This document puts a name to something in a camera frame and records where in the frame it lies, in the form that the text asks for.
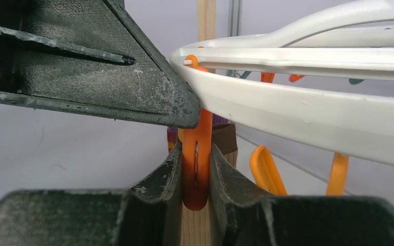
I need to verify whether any tan brown sock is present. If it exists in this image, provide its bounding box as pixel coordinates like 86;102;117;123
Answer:
211;123;238;155

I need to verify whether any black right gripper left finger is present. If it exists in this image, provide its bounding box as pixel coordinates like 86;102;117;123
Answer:
0;144;182;245

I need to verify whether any wooden clothes rack frame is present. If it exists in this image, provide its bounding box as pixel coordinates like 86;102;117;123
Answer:
180;0;239;246

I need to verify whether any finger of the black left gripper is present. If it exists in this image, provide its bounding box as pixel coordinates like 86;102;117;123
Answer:
0;1;200;128

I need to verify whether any orange clothespin clip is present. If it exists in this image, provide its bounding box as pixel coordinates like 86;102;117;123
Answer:
182;54;214;212
249;145;287;196

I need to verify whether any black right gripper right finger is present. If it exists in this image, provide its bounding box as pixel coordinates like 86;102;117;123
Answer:
209;146;394;246

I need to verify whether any white round clip hanger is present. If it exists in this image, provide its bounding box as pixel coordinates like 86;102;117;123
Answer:
170;1;394;165

